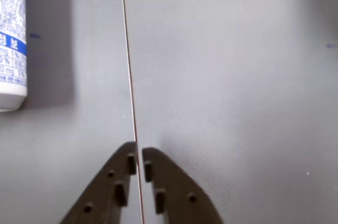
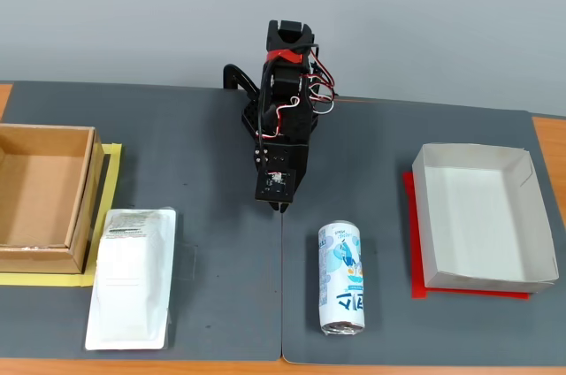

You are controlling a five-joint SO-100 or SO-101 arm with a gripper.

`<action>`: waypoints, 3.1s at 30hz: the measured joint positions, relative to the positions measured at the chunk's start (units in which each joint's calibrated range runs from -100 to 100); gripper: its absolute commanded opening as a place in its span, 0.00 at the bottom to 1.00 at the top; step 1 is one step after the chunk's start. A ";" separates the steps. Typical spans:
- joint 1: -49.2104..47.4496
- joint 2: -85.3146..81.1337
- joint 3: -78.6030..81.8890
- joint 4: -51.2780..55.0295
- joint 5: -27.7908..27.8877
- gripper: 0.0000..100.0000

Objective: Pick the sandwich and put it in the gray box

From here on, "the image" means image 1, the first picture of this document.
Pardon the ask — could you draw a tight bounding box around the white blue drink can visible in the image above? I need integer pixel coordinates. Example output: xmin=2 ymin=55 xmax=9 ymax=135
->
xmin=0 ymin=0 xmax=28 ymax=112

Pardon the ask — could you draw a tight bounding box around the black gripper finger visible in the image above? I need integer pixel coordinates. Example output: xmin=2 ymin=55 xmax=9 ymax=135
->
xmin=59 ymin=141 xmax=138 ymax=224
xmin=142 ymin=146 xmax=227 ymax=224

